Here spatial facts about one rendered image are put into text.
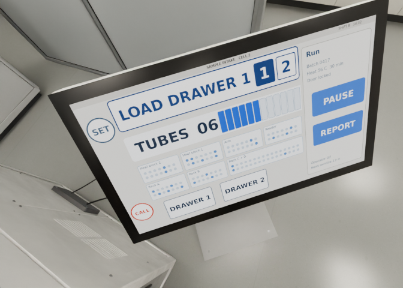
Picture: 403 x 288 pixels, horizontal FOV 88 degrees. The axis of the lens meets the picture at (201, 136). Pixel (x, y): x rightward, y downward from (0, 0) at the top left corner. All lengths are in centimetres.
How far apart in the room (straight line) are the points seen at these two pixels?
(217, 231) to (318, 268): 58
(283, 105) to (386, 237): 140
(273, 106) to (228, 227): 109
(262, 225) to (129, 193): 109
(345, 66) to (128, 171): 40
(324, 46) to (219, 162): 25
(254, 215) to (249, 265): 27
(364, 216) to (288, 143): 128
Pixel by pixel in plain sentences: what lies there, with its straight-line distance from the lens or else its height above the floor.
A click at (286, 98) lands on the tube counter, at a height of 112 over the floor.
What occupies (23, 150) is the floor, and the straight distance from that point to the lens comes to 219.
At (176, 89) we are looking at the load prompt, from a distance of 32.
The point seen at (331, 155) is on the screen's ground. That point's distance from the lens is 48.
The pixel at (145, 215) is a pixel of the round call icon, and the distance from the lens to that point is 43.
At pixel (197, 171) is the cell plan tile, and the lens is 38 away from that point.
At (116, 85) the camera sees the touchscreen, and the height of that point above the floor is 119.
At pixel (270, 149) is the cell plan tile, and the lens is 40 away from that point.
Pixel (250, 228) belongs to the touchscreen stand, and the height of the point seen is 3.
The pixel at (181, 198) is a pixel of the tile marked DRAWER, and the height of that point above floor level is 102.
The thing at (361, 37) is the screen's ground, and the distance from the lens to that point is 44.
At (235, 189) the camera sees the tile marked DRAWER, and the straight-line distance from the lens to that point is 42.
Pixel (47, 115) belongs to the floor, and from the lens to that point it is 223.
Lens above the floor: 141
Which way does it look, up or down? 64 degrees down
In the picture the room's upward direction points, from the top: 12 degrees counter-clockwise
